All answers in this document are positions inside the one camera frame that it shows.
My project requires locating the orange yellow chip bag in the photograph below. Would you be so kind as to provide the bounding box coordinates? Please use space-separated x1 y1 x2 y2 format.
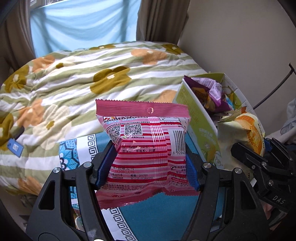
214 108 265 180

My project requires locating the pink striped snack bag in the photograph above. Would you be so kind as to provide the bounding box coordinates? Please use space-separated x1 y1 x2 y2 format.
96 99 198 209

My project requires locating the purple snack bag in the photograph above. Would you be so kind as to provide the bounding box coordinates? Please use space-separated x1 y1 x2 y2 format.
184 76 233 113

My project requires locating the white cloth at corner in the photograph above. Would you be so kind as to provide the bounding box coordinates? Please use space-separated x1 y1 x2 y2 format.
267 98 296 144

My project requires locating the green cardboard box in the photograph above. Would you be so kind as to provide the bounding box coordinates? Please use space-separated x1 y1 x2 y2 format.
173 73 255 169

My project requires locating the floral striped quilt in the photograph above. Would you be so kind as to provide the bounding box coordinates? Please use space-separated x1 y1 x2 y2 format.
1 41 204 195

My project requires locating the blue tag on quilt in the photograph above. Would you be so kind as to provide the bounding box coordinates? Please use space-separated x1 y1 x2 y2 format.
7 138 23 158

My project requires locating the light blue window cloth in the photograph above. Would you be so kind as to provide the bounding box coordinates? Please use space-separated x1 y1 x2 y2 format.
30 1 140 57

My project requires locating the left beige curtain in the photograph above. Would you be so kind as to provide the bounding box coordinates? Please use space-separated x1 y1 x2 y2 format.
1 1 36 70

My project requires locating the beige curtain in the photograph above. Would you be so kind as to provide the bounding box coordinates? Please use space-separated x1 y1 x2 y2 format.
1 1 36 70
136 0 190 44

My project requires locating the right beige curtain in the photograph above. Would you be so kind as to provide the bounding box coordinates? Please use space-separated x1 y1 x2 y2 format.
136 0 190 44

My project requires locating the black cable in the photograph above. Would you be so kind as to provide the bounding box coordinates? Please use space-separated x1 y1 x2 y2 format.
252 63 296 110

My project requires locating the window with white frame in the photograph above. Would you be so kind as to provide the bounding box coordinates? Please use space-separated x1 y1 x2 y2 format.
30 0 63 9

